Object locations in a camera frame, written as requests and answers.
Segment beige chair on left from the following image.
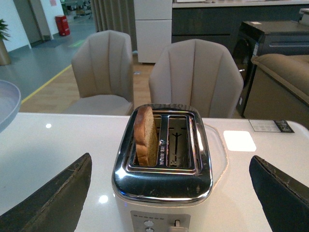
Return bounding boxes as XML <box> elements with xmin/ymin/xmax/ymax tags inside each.
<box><xmin>64</xmin><ymin>30</ymin><xmax>134</xmax><ymax>116</ymax></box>

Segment slice of brown bread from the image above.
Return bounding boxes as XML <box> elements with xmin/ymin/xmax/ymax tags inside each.
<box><xmin>134</xmin><ymin>106</ymin><xmax>158</xmax><ymax>167</ymax></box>

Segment beige chair on right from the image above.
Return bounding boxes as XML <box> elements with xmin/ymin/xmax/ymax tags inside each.
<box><xmin>149</xmin><ymin>39</ymin><xmax>243</xmax><ymax>118</ymax></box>

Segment red bin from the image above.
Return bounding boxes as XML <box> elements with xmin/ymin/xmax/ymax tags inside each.
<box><xmin>55</xmin><ymin>15</ymin><xmax>70</xmax><ymax>36</ymax></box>

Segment clear toaster cable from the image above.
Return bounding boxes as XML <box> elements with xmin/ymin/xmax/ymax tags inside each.
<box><xmin>204</xmin><ymin>123</ymin><xmax>229</xmax><ymax>187</ymax></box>

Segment beige chair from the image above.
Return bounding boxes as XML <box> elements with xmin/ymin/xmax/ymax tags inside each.
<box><xmin>64</xmin><ymin>30</ymin><xmax>134</xmax><ymax>116</ymax></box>
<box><xmin>149</xmin><ymin>39</ymin><xmax>243</xmax><ymax>118</ymax></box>

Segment beige sofa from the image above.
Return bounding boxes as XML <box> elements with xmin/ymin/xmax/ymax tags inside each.
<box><xmin>244</xmin><ymin>54</ymin><xmax>309</xmax><ymax>127</ymax></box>

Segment grey curtain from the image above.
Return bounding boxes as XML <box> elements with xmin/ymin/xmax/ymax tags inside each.
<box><xmin>91</xmin><ymin>0</ymin><xmax>137</xmax><ymax>51</ymax></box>

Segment chrome two-slot toaster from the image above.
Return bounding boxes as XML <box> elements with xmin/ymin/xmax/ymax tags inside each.
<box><xmin>112</xmin><ymin>104</ymin><xmax>213</xmax><ymax>232</ymax></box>

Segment dark grey kitchen counter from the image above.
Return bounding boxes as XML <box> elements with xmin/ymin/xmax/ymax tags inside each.
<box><xmin>171</xmin><ymin>0</ymin><xmax>309</xmax><ymax>51</ymax></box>

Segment white cabinet column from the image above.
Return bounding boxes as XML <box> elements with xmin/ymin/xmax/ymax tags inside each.
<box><xmin>134</xmin><ymin>0</ymin><xmax>172</xmax><ymax>63</ymax></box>

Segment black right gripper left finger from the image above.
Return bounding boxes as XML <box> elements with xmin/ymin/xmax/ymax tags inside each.
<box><xmin>0</xmin><ymin>153</ymin><xmax>92</xmax><ymax>232</ymax></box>

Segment table label sticker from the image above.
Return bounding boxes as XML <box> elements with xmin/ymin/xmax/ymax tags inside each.
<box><xmin>249</xmin><ymin>119</ymin><xmax>294</xmax><ymax>133</ymax></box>

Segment green potted plant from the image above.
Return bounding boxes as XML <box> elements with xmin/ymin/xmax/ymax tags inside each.
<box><xmin>0</xmin><ymin>19</ymin><xmax>10</xmax><ymax>41</ymax></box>

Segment grey round plate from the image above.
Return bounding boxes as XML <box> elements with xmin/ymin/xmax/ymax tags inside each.
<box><xmin>0</xmin><ymin>80</ymin><xmax>21</xmax><ymax>132</ymax></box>

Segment black washing machine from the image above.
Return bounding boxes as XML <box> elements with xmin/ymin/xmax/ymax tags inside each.
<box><xmin>232</xmin><ymin>21</ymin><xmax>309</xmax><ymax>117</ymax></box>

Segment gold plant pot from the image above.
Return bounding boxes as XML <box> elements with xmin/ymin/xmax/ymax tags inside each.
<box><xmin>0</xmin><ymin>39</ymin><xmax>11</xmax><ymax>66</ymax></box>

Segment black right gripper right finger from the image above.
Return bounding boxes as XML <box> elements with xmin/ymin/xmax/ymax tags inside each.
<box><xmin>249</xmin><ymin>156</ymin><xmax>309</xmax><ymax>232</ymax></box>

